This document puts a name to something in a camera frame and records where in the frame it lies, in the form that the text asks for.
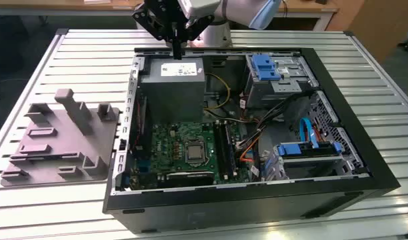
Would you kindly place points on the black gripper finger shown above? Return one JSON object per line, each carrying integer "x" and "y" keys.
{"x": 199, "y": 28}
{"x": 151, "y": 26}

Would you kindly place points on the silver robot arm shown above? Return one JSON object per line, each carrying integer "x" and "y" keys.
{"x": 218, "y": 35}

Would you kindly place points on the empty black RAM slot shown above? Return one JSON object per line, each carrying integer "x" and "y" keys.
{"x": 218, "y": 150}

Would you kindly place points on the blue plastic drive latch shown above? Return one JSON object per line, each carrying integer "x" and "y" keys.
{"x": 264, "y": 67}

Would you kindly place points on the wooden desk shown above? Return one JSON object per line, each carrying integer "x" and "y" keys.
{"x": 57, "y": 6}

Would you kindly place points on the grey power supply unit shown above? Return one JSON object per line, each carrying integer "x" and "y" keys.
{"x": 171, "y": 100}

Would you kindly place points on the metal drive cage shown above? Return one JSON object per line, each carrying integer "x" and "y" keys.
{"x": 284, "y": 87}

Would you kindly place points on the green motherboard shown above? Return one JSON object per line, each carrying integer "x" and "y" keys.
{"x": 164, "y": 132}

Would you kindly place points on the CPU socket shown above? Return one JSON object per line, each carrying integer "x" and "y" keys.
{"x": 191, "y": 140}

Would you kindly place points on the silver CPU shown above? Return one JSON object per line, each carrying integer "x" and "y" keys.
{"x": 195, "y": 152}

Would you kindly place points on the grey parts rack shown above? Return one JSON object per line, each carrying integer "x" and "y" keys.
{"x": 67, "y": 140}

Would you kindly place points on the wooden cabinet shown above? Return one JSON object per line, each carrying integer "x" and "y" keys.
{"x": 384, "y": 25}

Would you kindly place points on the blue disk carrier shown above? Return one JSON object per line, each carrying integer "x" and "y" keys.
{"x": 291, "y": 150}

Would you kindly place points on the blue board port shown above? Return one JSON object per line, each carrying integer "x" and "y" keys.
{"x": 144, "y": 167}

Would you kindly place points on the metal disk bay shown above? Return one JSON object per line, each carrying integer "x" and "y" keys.
{"x": 348, "y": 162}

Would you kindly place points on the black PC case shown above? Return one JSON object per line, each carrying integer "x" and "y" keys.
{"x": 258, "y": 207}

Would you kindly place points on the white tilted wrist camera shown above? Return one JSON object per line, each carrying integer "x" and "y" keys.
{"x": 204, "y": 10}

